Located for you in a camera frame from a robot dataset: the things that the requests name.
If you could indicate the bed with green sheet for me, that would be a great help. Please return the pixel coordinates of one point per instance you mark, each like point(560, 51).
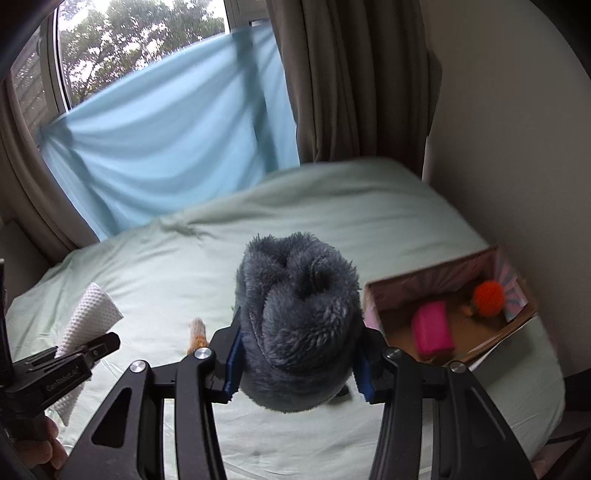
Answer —
point(286, 277)

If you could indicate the grey fluffy plush toy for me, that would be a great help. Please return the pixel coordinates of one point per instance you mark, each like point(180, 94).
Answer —
point(298, 318)

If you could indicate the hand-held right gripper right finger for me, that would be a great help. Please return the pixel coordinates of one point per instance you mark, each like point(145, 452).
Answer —
point(367, 374)

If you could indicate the pink sponge block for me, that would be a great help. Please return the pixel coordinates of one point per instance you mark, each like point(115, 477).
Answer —
point(433, 331)

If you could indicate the light blue cloth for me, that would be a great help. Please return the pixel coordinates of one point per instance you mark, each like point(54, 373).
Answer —
point(171, 138)

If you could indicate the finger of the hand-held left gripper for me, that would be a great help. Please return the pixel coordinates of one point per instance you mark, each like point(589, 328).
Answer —
point(87, 353)

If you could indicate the beige curtain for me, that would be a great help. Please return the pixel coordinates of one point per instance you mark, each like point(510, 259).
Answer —
point(364, 83)

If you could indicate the person's left hand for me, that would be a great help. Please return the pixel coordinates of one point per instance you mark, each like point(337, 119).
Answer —
point(44, 447)

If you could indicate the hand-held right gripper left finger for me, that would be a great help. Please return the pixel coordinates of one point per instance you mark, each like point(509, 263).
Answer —
point(233, 369)

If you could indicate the orange pompom ball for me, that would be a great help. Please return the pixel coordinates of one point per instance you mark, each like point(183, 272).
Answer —
point(488, 299)

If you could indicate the window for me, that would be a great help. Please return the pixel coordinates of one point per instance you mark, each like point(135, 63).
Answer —
point(134, 46)

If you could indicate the cardboard box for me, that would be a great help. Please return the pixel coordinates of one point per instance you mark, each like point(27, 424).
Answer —
point(461, 318)

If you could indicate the small orange furry toy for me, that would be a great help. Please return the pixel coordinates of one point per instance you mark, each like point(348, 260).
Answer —
point(197, 336)

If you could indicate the white paper towel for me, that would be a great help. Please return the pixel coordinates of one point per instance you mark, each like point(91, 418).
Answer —
point(83, 337)

